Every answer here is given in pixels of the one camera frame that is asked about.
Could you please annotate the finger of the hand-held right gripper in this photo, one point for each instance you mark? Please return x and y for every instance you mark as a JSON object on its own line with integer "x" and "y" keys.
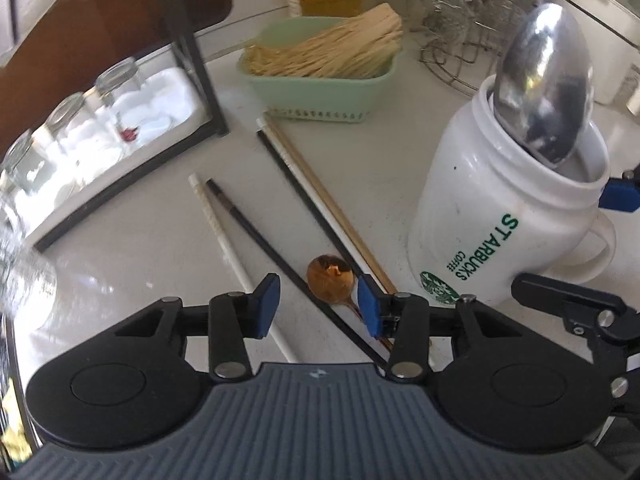
{"x": 620, "y": 195}
{"x": 565, "y": 295}

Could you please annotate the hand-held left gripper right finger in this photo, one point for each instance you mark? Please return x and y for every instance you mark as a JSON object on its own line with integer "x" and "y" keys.
{"x": 369, "y": 307}

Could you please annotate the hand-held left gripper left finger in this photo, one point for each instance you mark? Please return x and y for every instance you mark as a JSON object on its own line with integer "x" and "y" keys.
{"x": 267, "y": 305}

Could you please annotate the small gold spoon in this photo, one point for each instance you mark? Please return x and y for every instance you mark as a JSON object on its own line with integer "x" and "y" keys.
{"x": 327, "y": 275}

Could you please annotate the black chopstick brown band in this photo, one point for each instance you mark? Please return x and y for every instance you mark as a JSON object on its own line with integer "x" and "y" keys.
{"x": 250, "y": 230}

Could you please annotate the white patterned chopstick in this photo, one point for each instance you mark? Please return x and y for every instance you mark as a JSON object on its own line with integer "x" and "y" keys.
{"x": 220, "y": 230}

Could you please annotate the plain black chopstick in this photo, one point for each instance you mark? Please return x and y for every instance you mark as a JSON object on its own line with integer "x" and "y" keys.
{"x": 300, "y": 190}

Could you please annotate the gold chopstick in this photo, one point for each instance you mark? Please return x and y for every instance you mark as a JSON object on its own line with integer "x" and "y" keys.
{"x": 320, "y": 188}

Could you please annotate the large metal spoon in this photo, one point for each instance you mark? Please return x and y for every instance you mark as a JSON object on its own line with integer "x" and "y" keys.
{"x": 545, "y": 85}

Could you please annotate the plain white chopstick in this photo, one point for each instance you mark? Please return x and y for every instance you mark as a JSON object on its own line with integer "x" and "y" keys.
{"x": 300, "y": 174}

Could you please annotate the white ceramic mug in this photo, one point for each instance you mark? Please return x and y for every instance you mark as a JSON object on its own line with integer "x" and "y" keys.
{"x": 465, "y": 200}

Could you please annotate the white electric cooker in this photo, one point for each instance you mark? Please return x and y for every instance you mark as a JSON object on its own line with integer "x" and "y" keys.
{"x": 600, "y": 25}

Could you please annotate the mint green plastic basket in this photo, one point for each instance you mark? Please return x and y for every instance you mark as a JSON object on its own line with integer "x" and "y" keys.
{"x": 320, "y": 95}

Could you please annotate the small red scrap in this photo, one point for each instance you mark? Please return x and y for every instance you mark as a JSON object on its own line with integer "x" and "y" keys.
{"x": 130, "y": 134}

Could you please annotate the black metal dish rack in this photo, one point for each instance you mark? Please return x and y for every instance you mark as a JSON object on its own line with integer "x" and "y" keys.
{"x": 205, "y": 85}

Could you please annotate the white drip tray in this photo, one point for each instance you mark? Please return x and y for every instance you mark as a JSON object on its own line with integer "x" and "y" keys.
{"x": 150, "y": 105}

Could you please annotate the tall textured glass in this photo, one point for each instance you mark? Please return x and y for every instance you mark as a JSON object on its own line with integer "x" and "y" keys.
{"x": 25, "y": 260}

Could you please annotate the bundle of wooden sticks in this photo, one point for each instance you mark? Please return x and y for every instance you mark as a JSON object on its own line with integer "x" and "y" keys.
{"x": 325, "y": 45}

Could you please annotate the clear drinking glass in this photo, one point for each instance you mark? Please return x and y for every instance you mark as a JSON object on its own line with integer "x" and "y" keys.
{"x": 17, "y": 157}
{"x": 117, "y": 80}
{"x": 70, "y": 117}

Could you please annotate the brown wooden cutting board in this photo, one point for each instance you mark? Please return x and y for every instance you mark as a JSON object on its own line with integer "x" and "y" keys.
{"x": 100, "y": 20}

